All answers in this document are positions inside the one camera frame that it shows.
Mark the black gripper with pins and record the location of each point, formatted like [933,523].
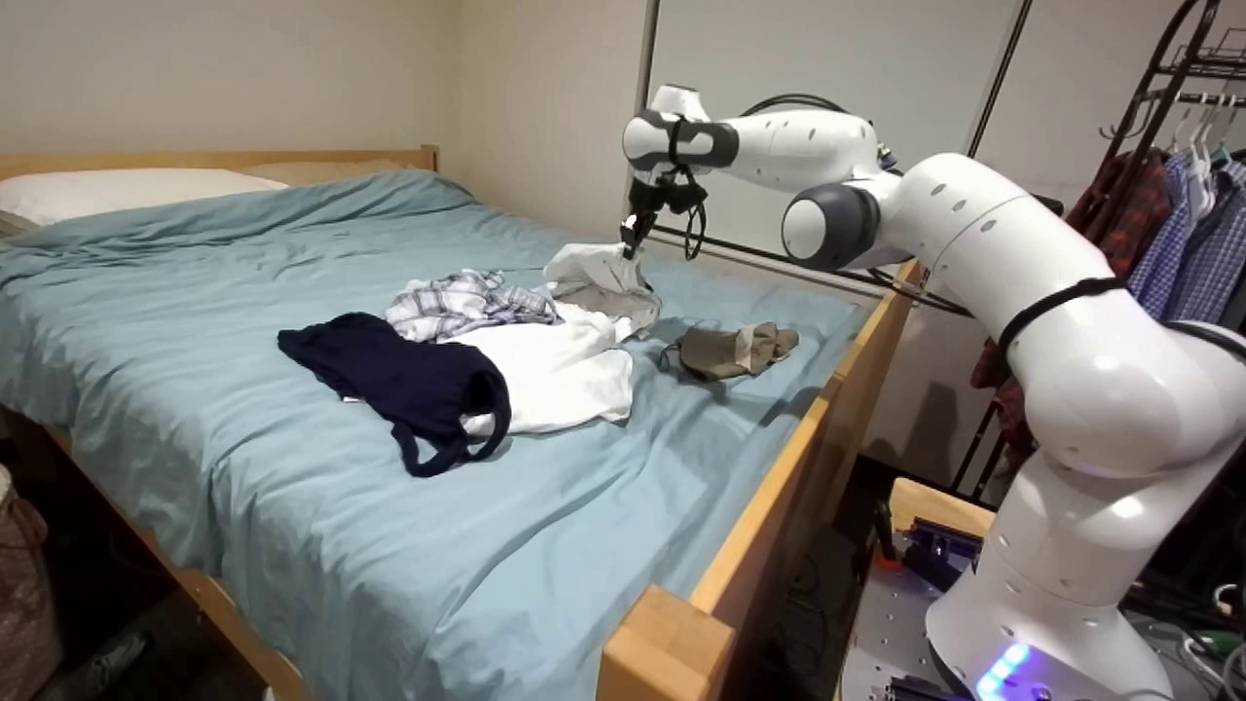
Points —
[666,192]

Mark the white shorts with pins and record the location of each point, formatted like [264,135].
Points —
[599,276]

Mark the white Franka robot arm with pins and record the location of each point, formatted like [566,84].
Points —
[1104,392]

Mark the grey hat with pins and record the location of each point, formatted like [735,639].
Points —
[723,350]

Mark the blue plaid shorts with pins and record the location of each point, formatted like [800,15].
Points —
[455,306]

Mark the white shirt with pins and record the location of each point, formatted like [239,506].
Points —
[557,376]

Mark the navy blue garment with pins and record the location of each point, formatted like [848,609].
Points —
[404,376]

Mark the wooden side table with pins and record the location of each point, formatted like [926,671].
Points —
[941,502]

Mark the red plaid hanging shirt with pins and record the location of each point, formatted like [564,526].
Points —
[1114,209]

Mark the light blue bed sheet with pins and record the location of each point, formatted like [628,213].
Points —
[195,428]

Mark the white pillow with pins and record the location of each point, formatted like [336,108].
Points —
[117,192]

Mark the light blue hanging shirt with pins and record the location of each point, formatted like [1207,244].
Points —
[1171,236]

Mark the dark metal clothes rack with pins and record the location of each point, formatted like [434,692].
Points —
[1159,79]

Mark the blue striped hanging shirt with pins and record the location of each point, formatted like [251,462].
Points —
[1219,245]

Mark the brown bag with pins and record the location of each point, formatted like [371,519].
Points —
[26,598]

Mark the wooden bed frame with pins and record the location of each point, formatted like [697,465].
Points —
[674,648]

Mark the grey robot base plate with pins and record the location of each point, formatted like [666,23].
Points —
[897,637]

